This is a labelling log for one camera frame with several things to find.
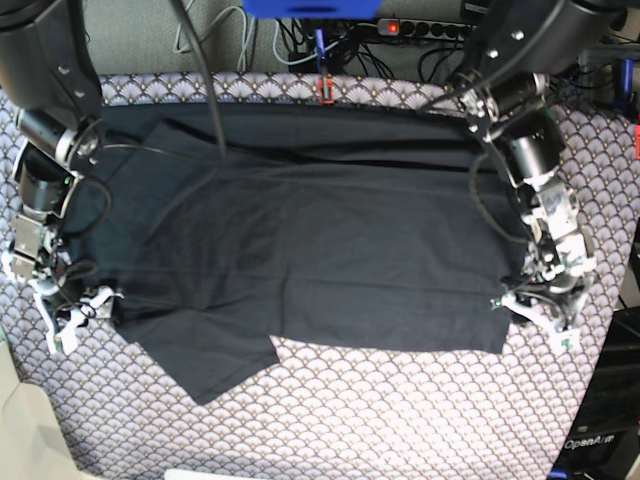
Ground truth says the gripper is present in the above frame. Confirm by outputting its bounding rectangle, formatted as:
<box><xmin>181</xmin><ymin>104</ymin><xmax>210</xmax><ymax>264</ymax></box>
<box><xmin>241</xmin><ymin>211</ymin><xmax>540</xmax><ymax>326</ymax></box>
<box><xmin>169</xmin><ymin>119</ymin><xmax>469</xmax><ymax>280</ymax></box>
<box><xmin>27</xmin><ymin>267</ymin><xmax>108</xmax><ymax>325</ymax></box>
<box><xmin>514</xmin><ymin>271</ymin><xmax>598</xmax><ymax>324</ymax></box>

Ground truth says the black power strip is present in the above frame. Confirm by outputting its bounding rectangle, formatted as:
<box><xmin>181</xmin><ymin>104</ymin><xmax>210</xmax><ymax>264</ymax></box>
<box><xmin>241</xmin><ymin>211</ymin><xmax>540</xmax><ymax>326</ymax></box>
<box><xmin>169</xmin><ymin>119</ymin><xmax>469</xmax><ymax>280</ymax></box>
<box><xmin>376</xmin><ymin>18</ymin><xmax>474</xmax><ymax>42</ymax></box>

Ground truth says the black OpenArm box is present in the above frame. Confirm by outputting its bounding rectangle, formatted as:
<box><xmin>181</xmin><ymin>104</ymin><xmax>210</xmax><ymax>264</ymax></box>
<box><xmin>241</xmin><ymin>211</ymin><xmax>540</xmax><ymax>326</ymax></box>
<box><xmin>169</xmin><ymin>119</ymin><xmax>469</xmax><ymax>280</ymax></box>
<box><xmin>548</xmin><ymin>307</ymin><xmax>639</xmax><ymax>479</ymax></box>

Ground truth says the orange and black clamp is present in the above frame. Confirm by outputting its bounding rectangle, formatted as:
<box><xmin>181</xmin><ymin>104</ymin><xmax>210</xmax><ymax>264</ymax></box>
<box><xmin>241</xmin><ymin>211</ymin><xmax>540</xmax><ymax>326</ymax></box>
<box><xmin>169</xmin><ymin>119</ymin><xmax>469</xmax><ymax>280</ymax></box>
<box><xmin>317</xmin><ymin>76</ymin><xmax>334</xmax><ymax>105</ymax></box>

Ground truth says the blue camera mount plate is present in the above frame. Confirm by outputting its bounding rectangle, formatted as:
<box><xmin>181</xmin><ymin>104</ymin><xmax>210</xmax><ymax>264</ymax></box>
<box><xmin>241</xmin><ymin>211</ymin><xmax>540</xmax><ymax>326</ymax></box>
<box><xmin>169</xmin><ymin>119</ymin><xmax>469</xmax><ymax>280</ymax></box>
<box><xmin>242</xmin><ymin>0</ymin><xmax>381</xmax><ymax>19</ymax></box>

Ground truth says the blue clamp right edge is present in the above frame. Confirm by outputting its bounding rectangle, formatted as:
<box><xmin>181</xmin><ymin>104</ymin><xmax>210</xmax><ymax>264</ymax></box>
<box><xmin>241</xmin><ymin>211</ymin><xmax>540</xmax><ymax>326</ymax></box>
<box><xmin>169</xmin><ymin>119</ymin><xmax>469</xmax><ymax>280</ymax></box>
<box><xmin>613</xmin><ymin>58</ymin><xmax>633</xmax><ymax>114</ymax></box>

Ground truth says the patterned fan-print tablecloth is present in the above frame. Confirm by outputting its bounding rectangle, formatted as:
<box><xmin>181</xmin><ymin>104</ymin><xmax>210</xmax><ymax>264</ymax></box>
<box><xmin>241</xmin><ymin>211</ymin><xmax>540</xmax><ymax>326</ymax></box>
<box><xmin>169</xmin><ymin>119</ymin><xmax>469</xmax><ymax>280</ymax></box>
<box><xmin>1</xmin><ymin>73</ymin><xmax>639</xmax><ymax>479</ymax></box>

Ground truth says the black T-shirt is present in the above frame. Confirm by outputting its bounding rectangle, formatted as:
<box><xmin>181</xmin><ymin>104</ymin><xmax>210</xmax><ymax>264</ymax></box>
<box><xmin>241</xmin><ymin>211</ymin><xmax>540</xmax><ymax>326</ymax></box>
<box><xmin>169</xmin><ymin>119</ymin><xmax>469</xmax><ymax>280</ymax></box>
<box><xmin>71</xmin><ymin>104</ymin><xmax>523</xmax><ymax>404</ymax></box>

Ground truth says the orange clamp right edge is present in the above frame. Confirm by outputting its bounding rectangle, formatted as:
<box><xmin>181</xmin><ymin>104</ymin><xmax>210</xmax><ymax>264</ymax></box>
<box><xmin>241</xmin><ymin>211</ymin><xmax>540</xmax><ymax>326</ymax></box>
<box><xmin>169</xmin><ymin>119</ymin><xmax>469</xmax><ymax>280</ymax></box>
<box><xmin>634</xmin><ymin>124</ymin><xmax>640</xmax><ymax>160</ymax></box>

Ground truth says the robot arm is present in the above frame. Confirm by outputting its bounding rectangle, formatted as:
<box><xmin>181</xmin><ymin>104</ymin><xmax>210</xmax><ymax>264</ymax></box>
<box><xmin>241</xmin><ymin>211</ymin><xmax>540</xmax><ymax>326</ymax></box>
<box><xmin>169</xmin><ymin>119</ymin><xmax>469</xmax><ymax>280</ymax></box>
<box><xmin>451</xmin><ymin>1</ymin><xmax>639</xmax><ymax>334</ymax></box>
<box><xmin>1</xmin><ymin>1</ymin><xmax>112</xmax><ymax>328</ymax></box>

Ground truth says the beige plastic bin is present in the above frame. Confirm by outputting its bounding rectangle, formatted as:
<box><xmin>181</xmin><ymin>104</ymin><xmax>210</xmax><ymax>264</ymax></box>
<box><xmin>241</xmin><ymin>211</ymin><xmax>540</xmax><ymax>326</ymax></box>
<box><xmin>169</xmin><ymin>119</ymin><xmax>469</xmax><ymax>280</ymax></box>
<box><xmin>1</xmin><ymin>335</ymin><xmax>82</xmax><ymax>479</ymax></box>

